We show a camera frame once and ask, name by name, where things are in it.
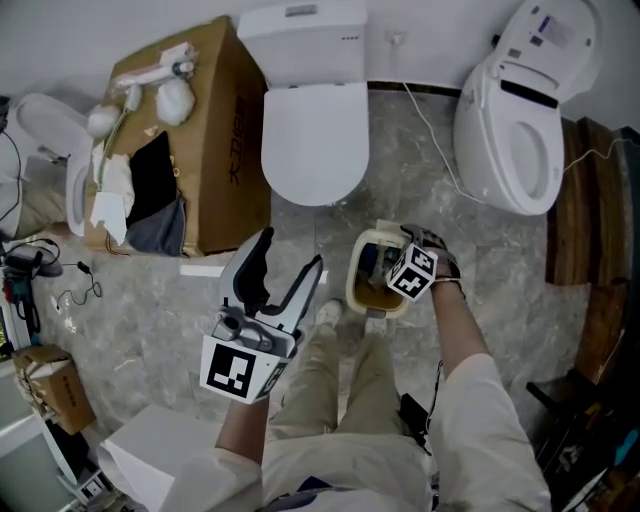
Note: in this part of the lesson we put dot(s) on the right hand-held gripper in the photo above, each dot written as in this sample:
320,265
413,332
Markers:
412,272

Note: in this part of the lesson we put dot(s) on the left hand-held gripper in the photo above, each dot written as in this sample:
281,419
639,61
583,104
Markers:
230,370

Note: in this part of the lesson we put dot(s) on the small cream trash bin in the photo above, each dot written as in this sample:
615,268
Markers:
357,295

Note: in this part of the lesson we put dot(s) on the person's left forearm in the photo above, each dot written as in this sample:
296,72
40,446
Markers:
245,430

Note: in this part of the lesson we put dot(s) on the person's right forearm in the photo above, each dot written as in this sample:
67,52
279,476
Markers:
457,325

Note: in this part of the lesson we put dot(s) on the white toilet with closed lid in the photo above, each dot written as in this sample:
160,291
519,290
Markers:
315,140

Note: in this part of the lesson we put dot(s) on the person's left shoe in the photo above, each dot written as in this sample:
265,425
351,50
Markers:
329,312

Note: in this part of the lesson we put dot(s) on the person's shoe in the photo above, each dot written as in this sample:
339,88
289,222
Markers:
376,327
329,312

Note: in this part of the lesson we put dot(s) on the person's right shoe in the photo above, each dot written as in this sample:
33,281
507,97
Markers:
376,327

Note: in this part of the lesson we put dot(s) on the person's beige trousers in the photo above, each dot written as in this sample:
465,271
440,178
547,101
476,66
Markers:
320,385

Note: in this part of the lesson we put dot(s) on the grey cloth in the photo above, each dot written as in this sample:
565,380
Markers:
160,235

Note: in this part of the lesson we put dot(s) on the white smart toilet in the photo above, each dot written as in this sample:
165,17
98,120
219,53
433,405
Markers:
490,150

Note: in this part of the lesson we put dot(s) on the black waist-worn box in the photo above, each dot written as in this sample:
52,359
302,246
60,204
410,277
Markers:
414,417

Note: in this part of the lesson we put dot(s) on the large cardboard box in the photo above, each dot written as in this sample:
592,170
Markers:
220,150

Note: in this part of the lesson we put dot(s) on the black cloth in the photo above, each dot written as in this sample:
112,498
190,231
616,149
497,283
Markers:
152,175

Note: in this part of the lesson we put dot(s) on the brown wooden platform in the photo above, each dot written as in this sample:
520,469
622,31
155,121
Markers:
580,225

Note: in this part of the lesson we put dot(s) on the white crumpled paper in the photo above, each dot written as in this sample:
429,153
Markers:
110,215

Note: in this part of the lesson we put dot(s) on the cream folded tissue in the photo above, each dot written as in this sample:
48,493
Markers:
120,180

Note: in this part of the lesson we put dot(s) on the small cream scrap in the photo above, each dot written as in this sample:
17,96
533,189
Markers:
150,131

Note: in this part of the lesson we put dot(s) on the white box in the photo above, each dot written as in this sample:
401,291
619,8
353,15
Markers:
150,445

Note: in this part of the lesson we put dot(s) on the person's white shirt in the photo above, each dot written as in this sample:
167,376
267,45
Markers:
360,470

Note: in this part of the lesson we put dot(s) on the dark cabinet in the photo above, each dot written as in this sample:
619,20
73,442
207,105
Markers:
631,200

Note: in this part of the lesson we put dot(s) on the black chair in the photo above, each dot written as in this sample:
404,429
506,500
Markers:
585,425

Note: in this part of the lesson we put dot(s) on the white round dome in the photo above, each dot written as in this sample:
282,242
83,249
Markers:
104,121

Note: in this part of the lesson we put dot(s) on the small cardboard box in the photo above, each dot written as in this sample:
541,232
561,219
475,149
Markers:
55,390

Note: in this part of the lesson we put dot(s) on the white shower head set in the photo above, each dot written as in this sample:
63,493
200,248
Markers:
150,74

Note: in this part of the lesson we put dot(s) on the grey and black power tool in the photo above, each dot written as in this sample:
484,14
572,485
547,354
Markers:
25,260

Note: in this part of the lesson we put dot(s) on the white wall valve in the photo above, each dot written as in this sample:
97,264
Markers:
395,37

